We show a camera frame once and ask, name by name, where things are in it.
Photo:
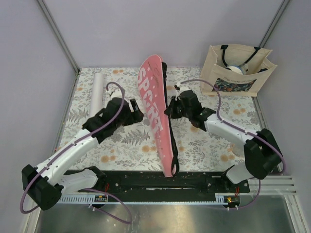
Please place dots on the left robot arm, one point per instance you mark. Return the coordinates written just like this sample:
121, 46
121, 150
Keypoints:
47, 182

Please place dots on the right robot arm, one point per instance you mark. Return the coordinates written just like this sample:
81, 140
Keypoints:
261, 152

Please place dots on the white shuttlecock tube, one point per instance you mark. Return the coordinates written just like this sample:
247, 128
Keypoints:
97, 94

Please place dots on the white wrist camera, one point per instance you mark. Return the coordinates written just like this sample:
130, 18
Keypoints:
116, 93
178, 90

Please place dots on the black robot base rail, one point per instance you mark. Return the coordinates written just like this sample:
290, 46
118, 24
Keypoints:
140, 181

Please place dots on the pink capped bottle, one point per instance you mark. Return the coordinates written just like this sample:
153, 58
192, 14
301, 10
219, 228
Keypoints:
237, 150

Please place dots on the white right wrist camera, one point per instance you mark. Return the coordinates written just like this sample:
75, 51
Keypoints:
178, 90

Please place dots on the floral table cloth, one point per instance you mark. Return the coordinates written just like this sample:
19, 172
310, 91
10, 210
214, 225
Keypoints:
134, 148

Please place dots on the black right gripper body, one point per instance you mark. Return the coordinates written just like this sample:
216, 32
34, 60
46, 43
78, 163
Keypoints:
177, 111

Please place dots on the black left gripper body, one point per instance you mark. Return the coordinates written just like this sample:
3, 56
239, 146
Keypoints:
129, 117

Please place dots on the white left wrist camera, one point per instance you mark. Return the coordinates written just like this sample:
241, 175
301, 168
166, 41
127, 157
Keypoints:
116, 93

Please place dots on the beige canvas tote bag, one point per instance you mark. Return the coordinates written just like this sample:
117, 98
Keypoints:
230, 83

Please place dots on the white slotted cable duct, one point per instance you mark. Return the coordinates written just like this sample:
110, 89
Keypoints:
151, 197

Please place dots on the water bottle in tote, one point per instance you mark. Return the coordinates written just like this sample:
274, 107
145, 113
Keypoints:
240, 69

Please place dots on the pink racket bag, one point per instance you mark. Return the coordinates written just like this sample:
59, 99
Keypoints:
152, 90

